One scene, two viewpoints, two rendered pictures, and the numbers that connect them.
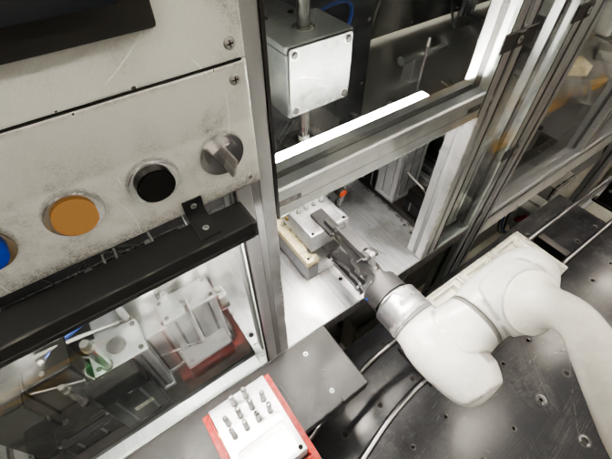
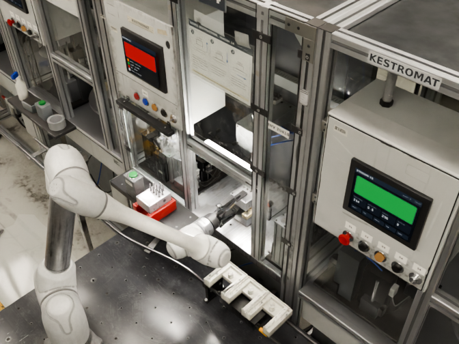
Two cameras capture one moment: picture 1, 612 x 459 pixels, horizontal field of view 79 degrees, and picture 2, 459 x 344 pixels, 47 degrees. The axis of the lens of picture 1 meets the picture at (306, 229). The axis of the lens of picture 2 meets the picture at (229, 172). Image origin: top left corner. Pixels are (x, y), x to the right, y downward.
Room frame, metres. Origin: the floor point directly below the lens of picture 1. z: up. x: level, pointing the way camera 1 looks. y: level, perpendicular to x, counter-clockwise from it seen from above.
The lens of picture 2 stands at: (0.18, -1.69, 2.67)
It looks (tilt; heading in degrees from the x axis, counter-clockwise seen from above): 41 degrees down; 80
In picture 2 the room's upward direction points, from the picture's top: 1 degrees counter-clockwise
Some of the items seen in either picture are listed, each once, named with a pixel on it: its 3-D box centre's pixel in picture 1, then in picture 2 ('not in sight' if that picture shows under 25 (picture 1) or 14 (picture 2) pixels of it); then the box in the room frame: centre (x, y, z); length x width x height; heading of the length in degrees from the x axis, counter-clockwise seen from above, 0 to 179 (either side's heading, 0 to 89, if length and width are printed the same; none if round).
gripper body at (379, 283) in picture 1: (374, 281); (215, 218); (0.38, -0.13, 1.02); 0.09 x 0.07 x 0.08; 36
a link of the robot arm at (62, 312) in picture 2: not in sight; (64, 318); (-0.28, -0.40, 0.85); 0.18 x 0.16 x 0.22; 106
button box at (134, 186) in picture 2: not in sight; (136, 183); (0.05, 0.21, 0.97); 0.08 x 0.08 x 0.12; 35
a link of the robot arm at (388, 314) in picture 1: (402, 310); (203, 228); (0.32, -0.17, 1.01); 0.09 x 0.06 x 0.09; 126
